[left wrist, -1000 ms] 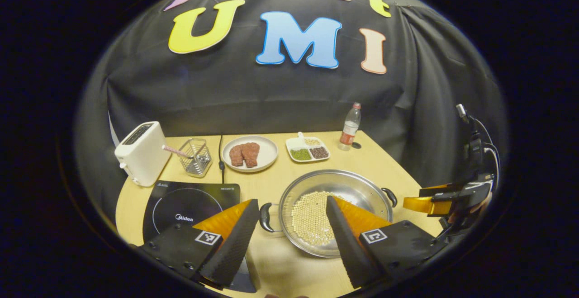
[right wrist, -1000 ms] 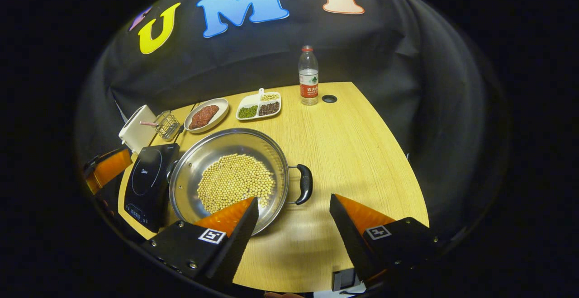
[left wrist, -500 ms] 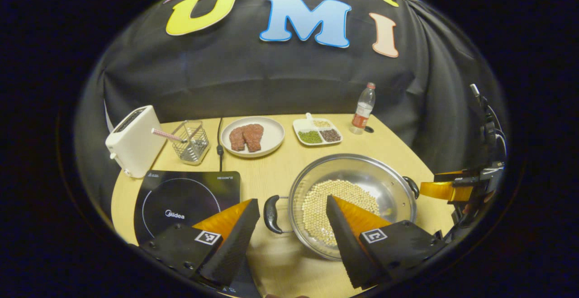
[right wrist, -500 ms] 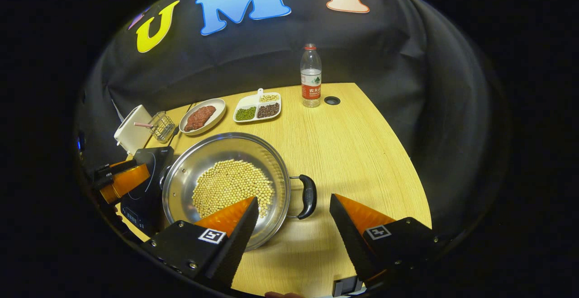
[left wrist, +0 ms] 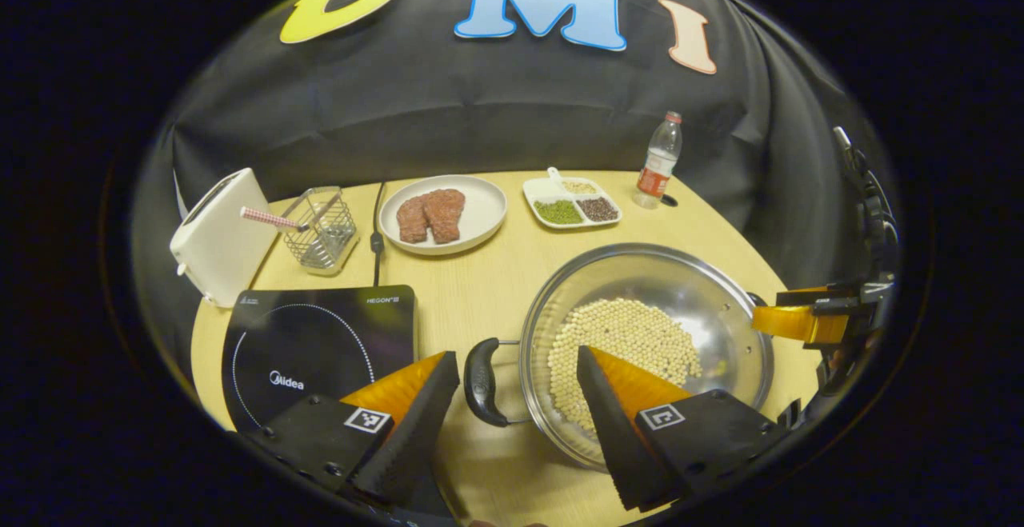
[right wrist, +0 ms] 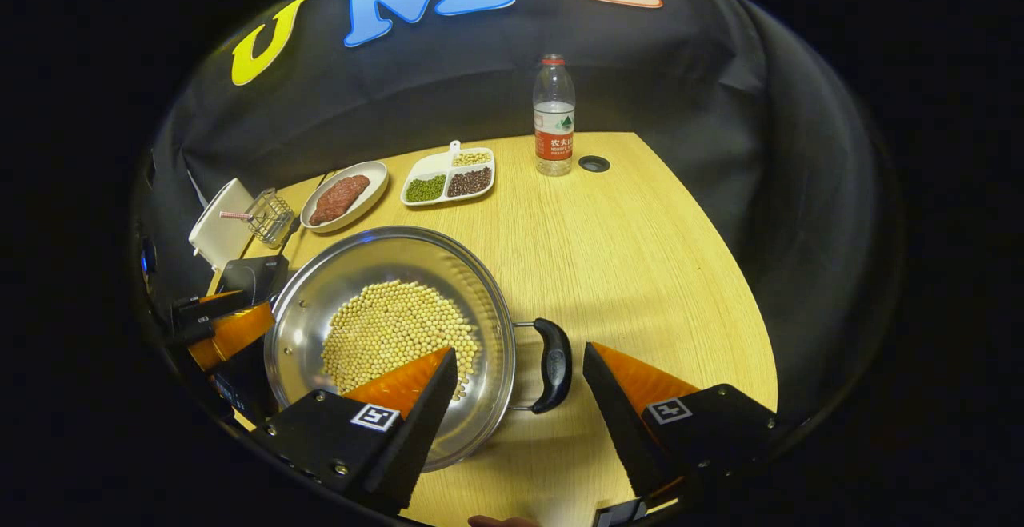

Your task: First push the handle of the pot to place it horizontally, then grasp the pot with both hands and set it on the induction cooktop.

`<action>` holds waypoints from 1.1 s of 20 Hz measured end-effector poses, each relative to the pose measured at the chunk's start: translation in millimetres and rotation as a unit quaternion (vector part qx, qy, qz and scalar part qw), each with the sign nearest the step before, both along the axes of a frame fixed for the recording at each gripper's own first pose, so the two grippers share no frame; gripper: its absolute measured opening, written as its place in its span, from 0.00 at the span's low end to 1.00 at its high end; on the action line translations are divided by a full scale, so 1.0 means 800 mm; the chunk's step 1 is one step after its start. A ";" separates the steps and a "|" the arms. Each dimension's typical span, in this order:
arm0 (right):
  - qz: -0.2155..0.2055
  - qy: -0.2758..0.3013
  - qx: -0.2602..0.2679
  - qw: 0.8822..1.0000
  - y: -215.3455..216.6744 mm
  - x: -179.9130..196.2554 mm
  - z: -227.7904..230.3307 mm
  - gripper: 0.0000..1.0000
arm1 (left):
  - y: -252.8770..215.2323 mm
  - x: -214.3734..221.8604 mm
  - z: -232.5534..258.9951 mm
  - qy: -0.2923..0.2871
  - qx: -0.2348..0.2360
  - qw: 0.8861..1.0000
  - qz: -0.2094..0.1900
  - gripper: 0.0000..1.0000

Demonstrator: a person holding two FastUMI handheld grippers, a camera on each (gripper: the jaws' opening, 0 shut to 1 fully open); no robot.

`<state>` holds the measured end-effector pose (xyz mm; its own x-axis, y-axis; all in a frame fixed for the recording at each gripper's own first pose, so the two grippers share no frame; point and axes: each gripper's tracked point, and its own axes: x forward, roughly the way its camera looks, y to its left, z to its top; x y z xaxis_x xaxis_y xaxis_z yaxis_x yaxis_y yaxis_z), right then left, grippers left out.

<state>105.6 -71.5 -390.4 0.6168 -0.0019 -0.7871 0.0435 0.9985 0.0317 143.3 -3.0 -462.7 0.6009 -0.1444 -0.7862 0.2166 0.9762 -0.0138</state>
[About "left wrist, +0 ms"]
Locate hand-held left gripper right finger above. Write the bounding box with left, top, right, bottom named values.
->
left=576, top=345, right=801, bottom=512

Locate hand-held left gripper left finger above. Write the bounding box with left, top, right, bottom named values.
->
left=244, top=351, right=461, bottom=508

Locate steel pot with black handles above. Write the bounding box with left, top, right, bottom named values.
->
left=464, top=243, right=775, bottom=472

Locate black induction cooktop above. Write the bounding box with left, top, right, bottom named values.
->
left=222, top=285, right=418, bottom=436

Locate pile of yellow soybeans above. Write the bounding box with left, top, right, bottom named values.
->
left=547, top=297, right=703, bottom=432

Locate clear plastic water bottle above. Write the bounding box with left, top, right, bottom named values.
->
left=632, top=111, right=684, bottom=210

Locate brown meat slice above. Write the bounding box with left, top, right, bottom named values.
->
left=422, top=189, right=466, bottom=244
left=397, top=195, right=430, bottom=244

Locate pile of green beans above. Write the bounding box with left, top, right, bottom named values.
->
left=534, top=200, right=583, bottom=226

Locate white round plate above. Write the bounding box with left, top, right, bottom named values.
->
left=379, top=174, right=509, bottom=257

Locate white divided dish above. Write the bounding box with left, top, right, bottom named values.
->
left=523, top=167, right=623, bottom=230

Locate white toaster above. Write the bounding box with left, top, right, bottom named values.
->
left=170, top=167, right=281, bottom=309

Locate black power cable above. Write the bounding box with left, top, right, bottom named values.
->
left=370, top=182, right=386, bottom=288

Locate wire mesh basket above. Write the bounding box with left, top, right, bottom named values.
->
left=280, top=186, right=358, bottom=276

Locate pink striped utensil handle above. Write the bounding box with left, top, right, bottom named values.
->
left=240, top=206, right=309, bottom=232

